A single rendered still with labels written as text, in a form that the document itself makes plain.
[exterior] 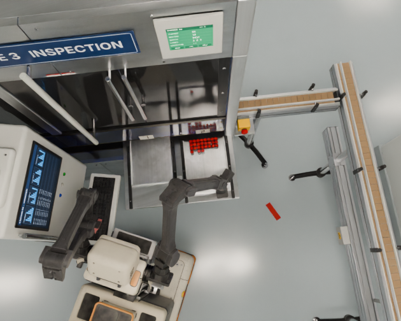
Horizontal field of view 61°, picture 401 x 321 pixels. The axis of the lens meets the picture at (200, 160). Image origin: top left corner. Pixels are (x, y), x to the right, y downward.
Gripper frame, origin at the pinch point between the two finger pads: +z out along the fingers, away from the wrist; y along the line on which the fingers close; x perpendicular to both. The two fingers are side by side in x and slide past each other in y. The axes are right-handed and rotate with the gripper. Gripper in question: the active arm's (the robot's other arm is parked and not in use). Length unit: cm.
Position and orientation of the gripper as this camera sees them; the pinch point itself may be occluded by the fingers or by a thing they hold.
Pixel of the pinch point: (221, 191)
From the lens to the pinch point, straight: 206.4
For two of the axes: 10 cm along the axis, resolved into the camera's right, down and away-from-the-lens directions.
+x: -9.9, 1.2, 0.2
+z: 0.5, 2.5, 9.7
